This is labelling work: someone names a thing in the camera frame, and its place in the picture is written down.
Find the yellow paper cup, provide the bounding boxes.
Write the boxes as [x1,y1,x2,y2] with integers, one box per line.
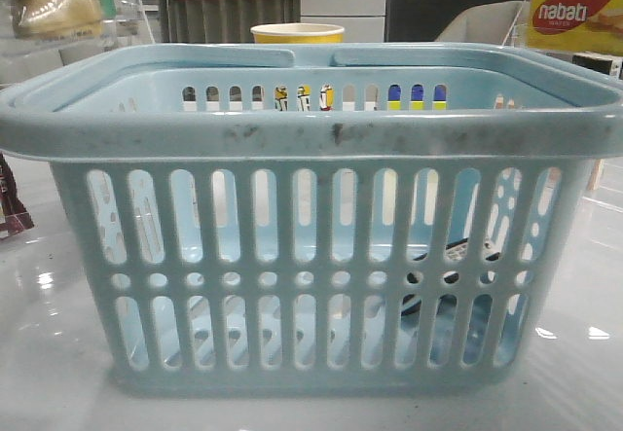
[250,22,346,112]

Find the packaged bread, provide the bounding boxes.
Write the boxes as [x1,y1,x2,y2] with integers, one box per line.
[10,0,104,41]

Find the yellow nabati wafer box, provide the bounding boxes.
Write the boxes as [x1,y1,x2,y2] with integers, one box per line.
[526,0,622,56]

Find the clear acrylic stand right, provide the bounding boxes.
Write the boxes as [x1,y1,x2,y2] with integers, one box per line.
[502,0,531,47]

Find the black and white small box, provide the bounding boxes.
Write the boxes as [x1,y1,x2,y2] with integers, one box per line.
[571,53,622,79]

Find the light blue plastic basket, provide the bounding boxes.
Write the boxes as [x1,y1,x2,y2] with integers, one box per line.
[1,43,622,396]

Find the dark red snack packet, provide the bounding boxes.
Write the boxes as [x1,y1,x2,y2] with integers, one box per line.
[1,156,34,240]

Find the dark tissue pack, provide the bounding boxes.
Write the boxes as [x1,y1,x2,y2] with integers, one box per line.
[400,237,500,366]

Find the clear acrylic shelf left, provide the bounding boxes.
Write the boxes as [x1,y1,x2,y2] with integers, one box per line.
[1,0,155,88]

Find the beige armchair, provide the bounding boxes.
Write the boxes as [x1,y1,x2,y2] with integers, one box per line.
[435,1,522,46]

